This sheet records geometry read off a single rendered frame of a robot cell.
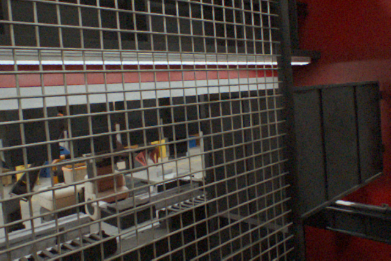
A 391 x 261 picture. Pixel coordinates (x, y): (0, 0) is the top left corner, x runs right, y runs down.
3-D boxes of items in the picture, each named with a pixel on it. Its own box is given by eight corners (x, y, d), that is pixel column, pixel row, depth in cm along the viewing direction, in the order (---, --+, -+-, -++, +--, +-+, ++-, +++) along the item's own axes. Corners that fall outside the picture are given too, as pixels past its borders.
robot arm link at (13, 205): (35, 191, 154) (16, 181, 153) (33, 189, 144) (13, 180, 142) (20, 217, 150) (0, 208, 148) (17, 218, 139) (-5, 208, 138)
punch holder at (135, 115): (149, 139, 146) (146, 98, 145) (162, 140, 140) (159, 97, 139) (117, 145, 136) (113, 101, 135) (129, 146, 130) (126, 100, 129)
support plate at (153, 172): (156, 169, 177) (156, 167, 177) (192, 175, 158) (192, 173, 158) (124, 177, 165) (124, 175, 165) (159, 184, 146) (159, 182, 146)
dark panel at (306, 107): (379, 174, 169) (374, 80, 167) (383, 174, 168) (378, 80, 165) (212, 266, 92) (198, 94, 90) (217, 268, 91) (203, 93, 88)
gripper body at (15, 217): (7, 233, 141) (5, 214, 142) (6, 232, 149) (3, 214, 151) (25, 228, 144) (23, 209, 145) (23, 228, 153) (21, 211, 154)
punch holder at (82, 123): (105, 147, 133) (101, 102, 132) (117, 148, 126) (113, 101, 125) (66, 154, 122) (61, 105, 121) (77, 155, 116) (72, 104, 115)
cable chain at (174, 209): (245, 191, 122) (244, 180, 122) (259, 194, 118) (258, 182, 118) (158, 224, 97) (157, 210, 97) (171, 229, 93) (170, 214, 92)
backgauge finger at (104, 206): (112, 203, 126) (110, 189, 126) (157, 217, 107) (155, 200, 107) (79, 213, 118) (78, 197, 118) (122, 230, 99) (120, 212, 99)
